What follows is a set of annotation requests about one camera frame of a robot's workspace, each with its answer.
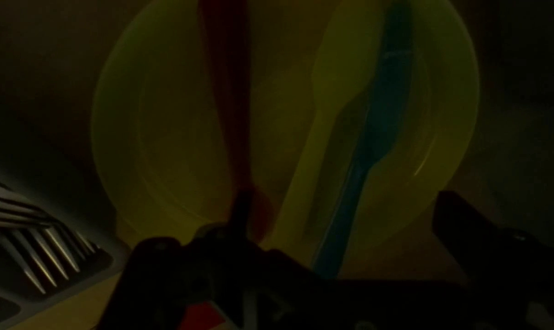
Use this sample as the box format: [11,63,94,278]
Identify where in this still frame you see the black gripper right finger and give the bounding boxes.
[433,190,554,287]

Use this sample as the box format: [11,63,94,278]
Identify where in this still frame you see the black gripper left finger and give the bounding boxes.
[228,188,254,236]

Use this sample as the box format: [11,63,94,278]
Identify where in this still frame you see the red plastic spoon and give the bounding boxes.
[199,0,274,239]

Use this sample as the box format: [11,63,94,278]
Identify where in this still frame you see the yellow plastic plate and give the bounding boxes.
[92,0,479,276]

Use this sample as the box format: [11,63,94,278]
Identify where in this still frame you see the grey cutlery holder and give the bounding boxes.
[0,168,129,330]

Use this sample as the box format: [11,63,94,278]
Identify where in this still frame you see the blue plastic knife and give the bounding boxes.
[314,0,415,278]

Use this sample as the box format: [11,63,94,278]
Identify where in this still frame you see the silver fork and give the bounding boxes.
[0,184,101,294]

